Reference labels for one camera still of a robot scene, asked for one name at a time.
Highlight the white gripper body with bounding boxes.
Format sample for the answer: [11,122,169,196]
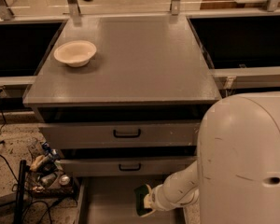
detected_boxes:
[149,185,175,211]

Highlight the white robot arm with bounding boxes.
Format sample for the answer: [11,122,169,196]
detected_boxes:
[144,91,280,224]

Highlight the grey middle drawer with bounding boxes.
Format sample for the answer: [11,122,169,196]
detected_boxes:
[61,156,195,177]

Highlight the grey drawer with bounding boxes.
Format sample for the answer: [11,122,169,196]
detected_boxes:
[39,120,200,149]
[75,175,189,224]
[61,156,195,177]

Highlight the grey bottom drawer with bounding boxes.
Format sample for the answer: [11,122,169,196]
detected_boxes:
[75,175,189,224]

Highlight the grey top drawer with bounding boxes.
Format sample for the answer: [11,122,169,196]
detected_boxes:
[39,120,200,149]

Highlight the grey drawer cabinet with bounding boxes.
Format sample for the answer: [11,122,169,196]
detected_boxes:
[22,14,223,224]

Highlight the black metal stand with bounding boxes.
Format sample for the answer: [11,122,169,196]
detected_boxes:
[13,160,26,224]

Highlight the white paper bowl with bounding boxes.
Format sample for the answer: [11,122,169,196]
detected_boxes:
[54,40,97,67]

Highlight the right metal frame rail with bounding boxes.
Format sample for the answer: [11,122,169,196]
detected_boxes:
[210,66,280,90]

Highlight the metal frame rail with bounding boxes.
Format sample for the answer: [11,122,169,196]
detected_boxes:
[210,66,280,90]
[0,76,36,98]

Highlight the black floor cables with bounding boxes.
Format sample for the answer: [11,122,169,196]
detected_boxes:
[0,109,78,224]

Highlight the left metal frame rail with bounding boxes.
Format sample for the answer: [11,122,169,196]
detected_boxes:
[0,76,36,98]

